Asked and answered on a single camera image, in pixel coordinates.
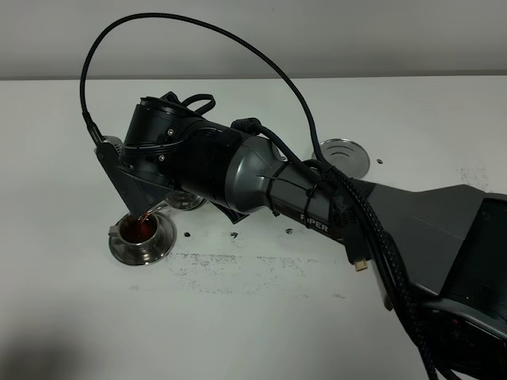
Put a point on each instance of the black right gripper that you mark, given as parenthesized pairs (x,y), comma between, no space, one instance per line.
(151,170)

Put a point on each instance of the steel saucer under teapot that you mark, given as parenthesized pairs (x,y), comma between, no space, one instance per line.
(346,155)

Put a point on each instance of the near stainless steel saucer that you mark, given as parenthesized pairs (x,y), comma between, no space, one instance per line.
(147,253)

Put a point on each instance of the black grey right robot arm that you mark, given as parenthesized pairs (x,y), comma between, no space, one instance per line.
(439,255)

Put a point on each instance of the stainless steel teapot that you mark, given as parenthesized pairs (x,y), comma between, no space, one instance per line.
(174,200)

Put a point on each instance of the near stainless steel teacup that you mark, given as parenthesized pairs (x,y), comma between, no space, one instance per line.
(135,231)

